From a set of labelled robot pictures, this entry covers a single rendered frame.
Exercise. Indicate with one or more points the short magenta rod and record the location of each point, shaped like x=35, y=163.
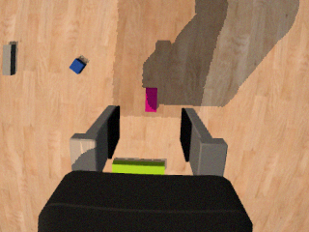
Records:
x=151, y=99

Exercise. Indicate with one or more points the lime green rod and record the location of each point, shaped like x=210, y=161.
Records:
x=137, y=167

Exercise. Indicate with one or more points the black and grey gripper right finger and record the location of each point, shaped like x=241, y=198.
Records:
x=206, y=155

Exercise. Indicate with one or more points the grey rod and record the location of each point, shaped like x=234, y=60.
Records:
x=8, y=67

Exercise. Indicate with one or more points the small blue cube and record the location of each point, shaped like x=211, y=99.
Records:
x=77, y=66

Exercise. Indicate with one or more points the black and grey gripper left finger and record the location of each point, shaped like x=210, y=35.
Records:
x=90, y=150

